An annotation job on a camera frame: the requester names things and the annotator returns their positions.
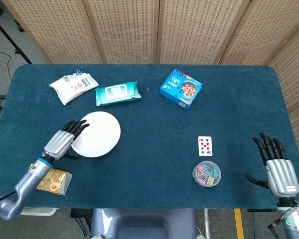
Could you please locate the black and silver right hand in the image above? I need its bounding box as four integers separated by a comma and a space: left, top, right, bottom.
244, 132, 299, 200

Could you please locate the black and silver left hand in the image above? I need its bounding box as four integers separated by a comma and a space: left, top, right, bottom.
43, 119, 90, 161

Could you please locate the white round plate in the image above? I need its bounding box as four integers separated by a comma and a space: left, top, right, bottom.
71, 111, 122, 158

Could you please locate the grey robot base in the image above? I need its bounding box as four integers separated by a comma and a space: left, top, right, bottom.
89, 208, 197, 239

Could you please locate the black equipment box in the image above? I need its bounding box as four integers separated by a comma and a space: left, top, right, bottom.
69, 208, 93, 220

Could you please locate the blue cookie box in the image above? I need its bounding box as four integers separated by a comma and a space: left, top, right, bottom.
159, 69, 204, 111

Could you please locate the foil snack packet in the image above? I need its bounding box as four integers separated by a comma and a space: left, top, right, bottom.
29, 163, 73, 196

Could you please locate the white printed plastic bag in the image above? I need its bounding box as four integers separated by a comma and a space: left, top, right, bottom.
49, 73, 100, 106

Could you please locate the white flat board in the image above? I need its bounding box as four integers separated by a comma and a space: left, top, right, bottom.
19, 208, 58, 216

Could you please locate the clear jar of binder clips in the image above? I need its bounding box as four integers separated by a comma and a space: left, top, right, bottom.
192, 160, 222, 187

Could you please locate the green wet wipes pack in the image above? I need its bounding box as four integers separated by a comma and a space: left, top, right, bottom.
95, 81, 142, 107

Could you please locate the nine of hearts card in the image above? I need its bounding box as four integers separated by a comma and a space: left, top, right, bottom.
197, 135, 213, 157

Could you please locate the metal table leg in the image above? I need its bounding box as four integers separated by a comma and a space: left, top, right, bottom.
203, 209, 211, 239

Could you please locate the dark blue tablecloth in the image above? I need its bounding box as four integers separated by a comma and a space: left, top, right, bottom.
0, 64, 294, 209

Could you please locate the black tripod stand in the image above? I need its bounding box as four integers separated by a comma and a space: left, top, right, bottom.
0, 12, 32, 64

